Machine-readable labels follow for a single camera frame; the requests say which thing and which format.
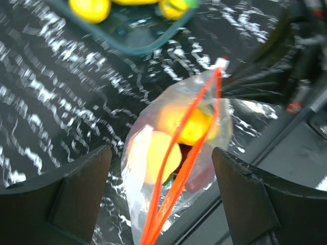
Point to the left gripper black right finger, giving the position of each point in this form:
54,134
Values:
262,208

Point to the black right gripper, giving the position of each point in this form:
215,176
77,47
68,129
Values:
284,70

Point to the transparent blue plastic fruit tray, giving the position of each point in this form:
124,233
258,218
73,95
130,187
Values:
133,30

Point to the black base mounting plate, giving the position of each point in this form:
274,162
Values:
292,147

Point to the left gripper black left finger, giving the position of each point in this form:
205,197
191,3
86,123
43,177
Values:
58,207

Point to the clear zip top bag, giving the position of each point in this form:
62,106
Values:
151,207

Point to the yellow lemon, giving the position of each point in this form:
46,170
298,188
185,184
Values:
93,11

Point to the small yellow orange fruit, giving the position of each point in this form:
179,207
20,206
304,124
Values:
172,9

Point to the large yellow orange mango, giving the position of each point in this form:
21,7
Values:
170,116

